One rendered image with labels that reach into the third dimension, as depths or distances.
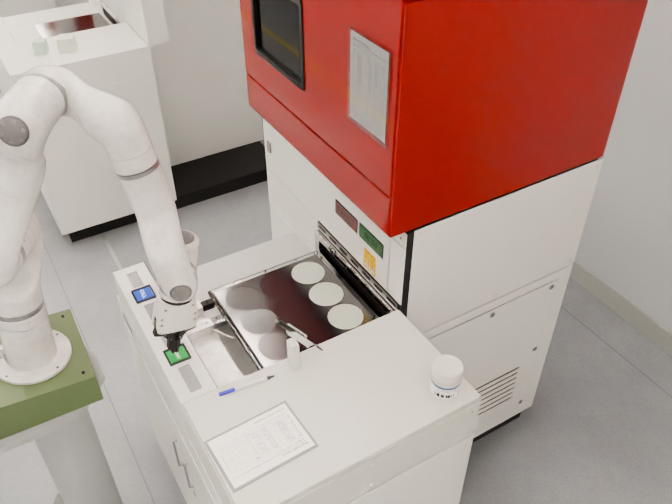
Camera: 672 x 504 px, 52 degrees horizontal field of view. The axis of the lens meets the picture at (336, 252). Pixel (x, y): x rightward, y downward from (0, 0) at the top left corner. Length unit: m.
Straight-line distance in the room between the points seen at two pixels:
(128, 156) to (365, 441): 0.79
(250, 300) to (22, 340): 0.61
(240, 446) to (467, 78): 0.95
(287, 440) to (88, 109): 0.81
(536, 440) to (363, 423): 1.36
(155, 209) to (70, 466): 0.96
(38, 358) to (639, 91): 2.37
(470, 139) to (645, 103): 1.45
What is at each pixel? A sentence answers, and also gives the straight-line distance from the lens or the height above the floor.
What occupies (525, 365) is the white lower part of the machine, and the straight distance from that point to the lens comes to 2.58.
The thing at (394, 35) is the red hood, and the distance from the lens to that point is 1.43.
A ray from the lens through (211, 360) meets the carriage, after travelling 1.87.
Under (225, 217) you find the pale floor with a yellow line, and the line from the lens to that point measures 3.84.
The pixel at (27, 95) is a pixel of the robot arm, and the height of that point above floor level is 1.68.
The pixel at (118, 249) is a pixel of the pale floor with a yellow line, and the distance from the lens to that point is 3.74.
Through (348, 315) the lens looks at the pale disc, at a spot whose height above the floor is 0.90.
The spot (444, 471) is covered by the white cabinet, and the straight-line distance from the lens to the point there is 1.86.
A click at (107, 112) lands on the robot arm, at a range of 1.39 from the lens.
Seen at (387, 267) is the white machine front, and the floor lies 1.06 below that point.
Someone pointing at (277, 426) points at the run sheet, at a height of 0.97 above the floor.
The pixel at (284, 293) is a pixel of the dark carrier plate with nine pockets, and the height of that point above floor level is 0.90.
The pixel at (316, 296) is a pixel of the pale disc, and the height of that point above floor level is 0.90.
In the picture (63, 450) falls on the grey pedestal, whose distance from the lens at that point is 2.13.
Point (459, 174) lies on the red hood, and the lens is 1.71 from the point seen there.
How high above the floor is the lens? 2.26
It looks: 40 degrees down
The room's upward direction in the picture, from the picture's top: straight up
